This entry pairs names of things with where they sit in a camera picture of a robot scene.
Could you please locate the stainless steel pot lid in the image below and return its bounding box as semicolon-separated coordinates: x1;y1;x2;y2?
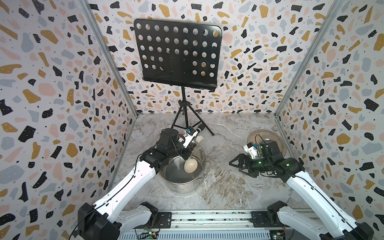
247;130;286;151

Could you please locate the cream plastic ladle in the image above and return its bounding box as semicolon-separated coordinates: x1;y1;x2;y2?
184;154;198;174

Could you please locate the stainless steel soup pot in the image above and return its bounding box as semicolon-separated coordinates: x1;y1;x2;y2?
159;144;211;196

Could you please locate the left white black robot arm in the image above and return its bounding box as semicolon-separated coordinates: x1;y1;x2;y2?
77;126;204;240

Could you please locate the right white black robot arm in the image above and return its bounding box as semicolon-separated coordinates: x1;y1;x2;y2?
229;139;374;240

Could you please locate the small cream white block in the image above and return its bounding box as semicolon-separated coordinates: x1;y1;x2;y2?
195;136;204;143

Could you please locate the right green circuit board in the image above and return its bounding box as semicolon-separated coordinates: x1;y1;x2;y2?
270;230;286;240

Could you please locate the green circuit board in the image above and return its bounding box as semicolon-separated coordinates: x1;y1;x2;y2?
270;230;286;240
135;228;160;240

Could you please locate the black perforated music stand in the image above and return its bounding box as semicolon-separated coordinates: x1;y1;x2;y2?
134;19;223;130

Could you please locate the left green circuit board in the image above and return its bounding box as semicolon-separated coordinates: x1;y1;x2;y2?
135;228;160;240

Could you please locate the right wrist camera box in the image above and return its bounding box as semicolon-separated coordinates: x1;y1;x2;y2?
243;142;259;160

